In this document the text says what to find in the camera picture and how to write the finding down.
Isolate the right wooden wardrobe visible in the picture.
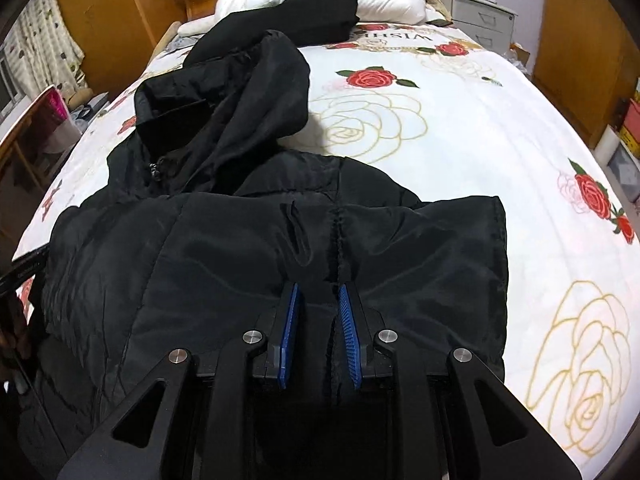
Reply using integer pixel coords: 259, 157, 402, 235
533, 0, 639, 148

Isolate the wooden wardrobe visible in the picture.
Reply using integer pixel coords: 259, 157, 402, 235
58, 0, 186, 96
533, 0, 639, 148

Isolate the floral curtain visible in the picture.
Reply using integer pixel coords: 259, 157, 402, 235
4, 0, 88, 100

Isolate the grey bedside drawer cabinet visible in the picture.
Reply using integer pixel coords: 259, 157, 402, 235
439, 0, 516, 54

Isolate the white floral bed quilt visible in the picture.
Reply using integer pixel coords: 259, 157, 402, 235
17, 24, 639, 479

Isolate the left wooden wardrobe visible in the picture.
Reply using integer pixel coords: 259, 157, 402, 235
58, 0, 186, 96

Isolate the folded black garment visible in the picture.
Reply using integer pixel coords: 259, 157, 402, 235
183, 0, 359, 67

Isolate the black puffer jacket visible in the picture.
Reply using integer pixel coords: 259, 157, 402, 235
17, 30, 508, 479

